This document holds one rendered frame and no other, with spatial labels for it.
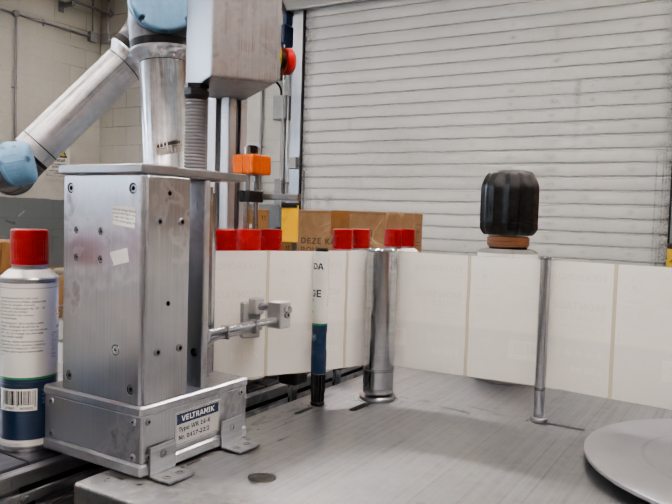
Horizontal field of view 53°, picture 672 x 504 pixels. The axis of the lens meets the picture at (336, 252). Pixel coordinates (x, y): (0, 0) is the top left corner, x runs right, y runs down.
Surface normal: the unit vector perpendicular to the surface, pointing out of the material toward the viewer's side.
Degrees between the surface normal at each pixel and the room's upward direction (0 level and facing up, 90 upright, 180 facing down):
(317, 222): 90
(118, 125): 90
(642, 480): 0
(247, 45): 90
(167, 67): 88
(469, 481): 0
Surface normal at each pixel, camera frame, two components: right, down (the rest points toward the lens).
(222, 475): 0.03, -1.00
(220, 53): 0.40, 0.06
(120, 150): -0.48, 0.03
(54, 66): 0.87, 0.05
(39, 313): 0.73, 0.06
